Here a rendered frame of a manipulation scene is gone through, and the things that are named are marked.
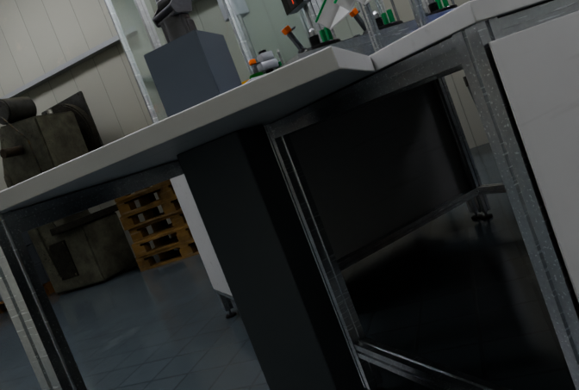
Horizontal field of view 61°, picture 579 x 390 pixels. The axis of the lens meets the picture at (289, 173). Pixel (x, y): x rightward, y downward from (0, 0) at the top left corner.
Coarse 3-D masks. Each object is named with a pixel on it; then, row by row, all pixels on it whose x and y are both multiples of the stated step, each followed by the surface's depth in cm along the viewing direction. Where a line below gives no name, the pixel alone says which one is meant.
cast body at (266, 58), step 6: (264, 54) 170; (270, 54) 171; (258, 60) 173; (264, 60) 170; (270, 60) 171; (276, 60) 172; (258, 66) 172; (264, 66) 170; (270, 66) 171; (276, 66) 172
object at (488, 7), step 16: (480, 0) 66; (496, 0) 67; (512, 0) 68; (528, 0) 70; (544, 0) 71; (448, 16) 68; (464, 16) 66; (480, 16) 65; (496, 16) 68; (416, 32) 74; (432, 32) 72; (448, 32) 69; (384, 48) 81; (400, 48) 78; (416, 48) 75; (384, 64) 83
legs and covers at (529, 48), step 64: (576, 0) 77; (448, 64) 73; (512, 64) 67; (576, 64) 74; (320, 128) 226; (384, 128) 242; (448, 128) 260; (512, 128) 67; (576, 128) 72; (320, 192) 223; (384, 192) 238; (448, 192) 256; (512, 192) 71; (576, 192) 71; (320, 256) 133; (576, 256) 69; (576, 320) 69; (448, 384) 103; (576, 384) 74
